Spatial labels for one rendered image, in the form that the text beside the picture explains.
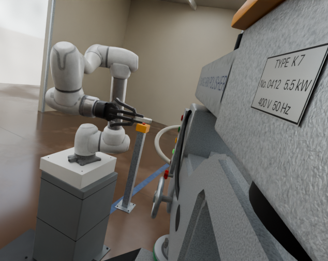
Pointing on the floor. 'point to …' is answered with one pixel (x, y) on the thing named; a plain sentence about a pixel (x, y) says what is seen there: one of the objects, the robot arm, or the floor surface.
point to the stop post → (125, 204)
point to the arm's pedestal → (72, 219)
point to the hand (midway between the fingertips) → (143, 119)
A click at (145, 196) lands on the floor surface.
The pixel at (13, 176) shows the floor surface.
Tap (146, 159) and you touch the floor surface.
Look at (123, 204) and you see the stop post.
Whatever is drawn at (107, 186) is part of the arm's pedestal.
